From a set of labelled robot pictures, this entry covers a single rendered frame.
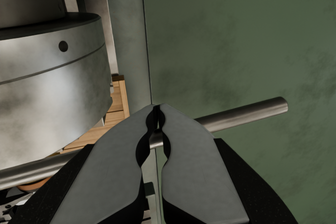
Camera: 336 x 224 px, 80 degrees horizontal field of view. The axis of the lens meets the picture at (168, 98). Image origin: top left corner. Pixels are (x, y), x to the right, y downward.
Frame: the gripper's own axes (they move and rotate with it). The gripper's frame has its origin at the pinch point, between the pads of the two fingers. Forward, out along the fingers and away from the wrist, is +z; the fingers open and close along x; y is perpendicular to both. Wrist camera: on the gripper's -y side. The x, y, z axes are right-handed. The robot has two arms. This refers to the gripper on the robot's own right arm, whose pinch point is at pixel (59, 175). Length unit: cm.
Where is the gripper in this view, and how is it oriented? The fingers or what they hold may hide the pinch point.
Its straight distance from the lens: 46.1
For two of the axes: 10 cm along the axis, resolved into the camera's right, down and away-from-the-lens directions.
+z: 9.7, -1.3, 2.2
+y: 0.1, 8.9, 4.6
